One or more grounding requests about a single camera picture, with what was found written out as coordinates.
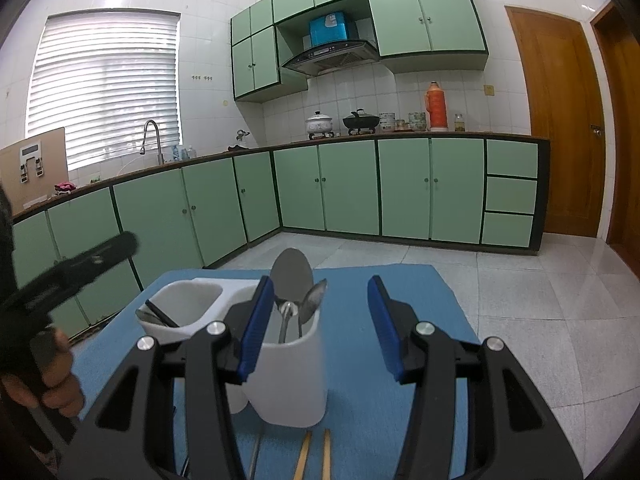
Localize person's left hand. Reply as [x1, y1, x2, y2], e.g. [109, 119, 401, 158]
[32, 327, 86, 418]

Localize cardboard box with white label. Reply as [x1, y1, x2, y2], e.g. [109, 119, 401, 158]
[0, 126, 68, 216]

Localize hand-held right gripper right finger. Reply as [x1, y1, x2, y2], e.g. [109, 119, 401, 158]
[367, 275, 583, 480]

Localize blue tablecloth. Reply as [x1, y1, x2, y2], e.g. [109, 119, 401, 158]
[70, 263, 481, 480]

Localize medium silver spoon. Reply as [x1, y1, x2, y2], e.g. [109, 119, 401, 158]
[298, 278, 328, 339]

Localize green upper wall cabinets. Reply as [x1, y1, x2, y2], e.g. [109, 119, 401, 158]
[230, 0, 489, 103]

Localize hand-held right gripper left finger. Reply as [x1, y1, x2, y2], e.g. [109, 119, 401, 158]
[59, 276, 276, 480]

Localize white window blind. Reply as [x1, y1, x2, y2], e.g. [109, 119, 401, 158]
[26, 10, 182, 171]

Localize closed wooden door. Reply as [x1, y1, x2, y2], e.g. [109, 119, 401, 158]
[504, 5, 606, 238]

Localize orange thermos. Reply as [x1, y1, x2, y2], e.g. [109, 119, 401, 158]
[424, 81, 448, 132]

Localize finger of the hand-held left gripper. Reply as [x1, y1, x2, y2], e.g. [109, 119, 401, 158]
[25, 231, 139, 311]

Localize black range hood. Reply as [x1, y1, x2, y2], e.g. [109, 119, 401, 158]
[280, 40, 379, 77]

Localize green lower kitchen cabinets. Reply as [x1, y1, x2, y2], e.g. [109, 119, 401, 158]
[10, 132, 551, 341]

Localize large silver spoon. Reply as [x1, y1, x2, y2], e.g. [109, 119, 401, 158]
[270, 248, 315, 345]

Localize black spoon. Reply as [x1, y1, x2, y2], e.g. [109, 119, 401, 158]
[146, 301, 177, 327]

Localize white two-compartment utensil holder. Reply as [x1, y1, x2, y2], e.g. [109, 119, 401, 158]
[136, 277, 329, 428]

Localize black wok with lid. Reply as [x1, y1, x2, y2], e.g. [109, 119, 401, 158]
[342, 109, 381, 133]

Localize white cooking pot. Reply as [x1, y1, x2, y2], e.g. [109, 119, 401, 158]
[305, 110, 335, 134]

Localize wooden door with frame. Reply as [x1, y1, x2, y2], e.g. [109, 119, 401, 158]
[589, 0, 640, 281]

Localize blue box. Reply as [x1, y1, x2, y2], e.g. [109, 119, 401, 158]
[308, 11, 353, 47]

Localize metal sink faucet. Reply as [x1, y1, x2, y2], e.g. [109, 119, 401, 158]
[140, 120, 165, 166]

